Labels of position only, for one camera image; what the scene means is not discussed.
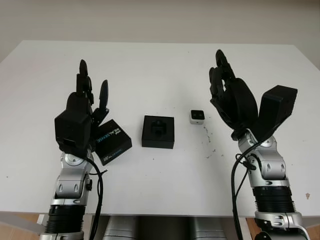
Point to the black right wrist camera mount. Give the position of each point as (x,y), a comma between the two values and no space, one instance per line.
(277,107)

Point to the black RealSense box lid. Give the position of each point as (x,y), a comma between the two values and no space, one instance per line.
(113,142)

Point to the grey robot thigh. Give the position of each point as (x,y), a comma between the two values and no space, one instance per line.
(210,230)
(120,230)

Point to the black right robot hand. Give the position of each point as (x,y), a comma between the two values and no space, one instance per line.
(240,105)

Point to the small silver depth camera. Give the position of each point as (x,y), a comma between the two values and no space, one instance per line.
(197,117)

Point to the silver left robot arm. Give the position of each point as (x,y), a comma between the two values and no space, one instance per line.
(68,182)

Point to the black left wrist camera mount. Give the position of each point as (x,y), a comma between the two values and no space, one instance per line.
(72,130)

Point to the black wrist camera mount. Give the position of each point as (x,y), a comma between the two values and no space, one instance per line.
(277,107)
(72,130)

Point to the black camera box base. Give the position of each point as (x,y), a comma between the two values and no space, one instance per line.
(147,140)

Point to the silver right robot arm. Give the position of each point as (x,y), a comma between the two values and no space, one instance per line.
(272,180)

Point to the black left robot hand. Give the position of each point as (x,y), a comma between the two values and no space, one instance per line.
(77,101)

